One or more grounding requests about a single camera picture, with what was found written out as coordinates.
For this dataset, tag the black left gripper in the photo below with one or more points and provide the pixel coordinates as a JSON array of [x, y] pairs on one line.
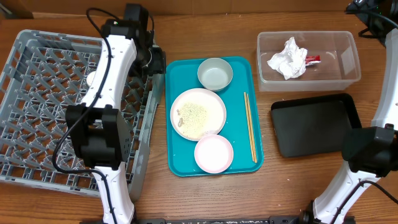
[[158, 65]]

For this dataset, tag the cream white cup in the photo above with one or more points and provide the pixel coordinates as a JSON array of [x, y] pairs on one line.
[[90, 78]]

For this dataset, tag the grey ceramic bowl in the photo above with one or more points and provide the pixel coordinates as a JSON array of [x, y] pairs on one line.
[[215, 74]]

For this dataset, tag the white napkin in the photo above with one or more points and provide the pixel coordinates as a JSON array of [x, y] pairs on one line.
[[290, 62]]

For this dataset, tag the red snack wrapper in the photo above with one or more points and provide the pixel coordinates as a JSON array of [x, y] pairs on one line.
[[312, 60]]

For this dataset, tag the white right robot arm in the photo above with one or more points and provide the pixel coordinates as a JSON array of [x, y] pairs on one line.
[[369, 154]]

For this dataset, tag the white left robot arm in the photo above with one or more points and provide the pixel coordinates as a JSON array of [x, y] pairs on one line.
[[100, 135]]

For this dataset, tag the grey plastic dishwasher rack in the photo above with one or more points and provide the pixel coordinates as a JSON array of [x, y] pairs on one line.
[[45, 72]]

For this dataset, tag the white plate with food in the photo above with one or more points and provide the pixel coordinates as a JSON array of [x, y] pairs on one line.
[[196, 113]]

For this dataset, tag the right wooden chopstick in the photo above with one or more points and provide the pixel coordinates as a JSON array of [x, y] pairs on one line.
[[251, 131]]

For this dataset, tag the pink small bowl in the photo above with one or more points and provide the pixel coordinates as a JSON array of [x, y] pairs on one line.
[[213, 154]]

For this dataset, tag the teal plastic tray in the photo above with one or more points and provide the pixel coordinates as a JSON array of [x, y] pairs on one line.
[[181, 75]]

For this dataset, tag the black tray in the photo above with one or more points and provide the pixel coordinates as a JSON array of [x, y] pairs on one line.
[[314, 125]]

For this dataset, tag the clear plastic bin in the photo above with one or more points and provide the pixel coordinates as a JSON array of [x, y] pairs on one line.
[[339, 65]]

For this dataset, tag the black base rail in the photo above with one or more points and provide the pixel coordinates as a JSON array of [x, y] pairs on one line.
[[269, 220]]

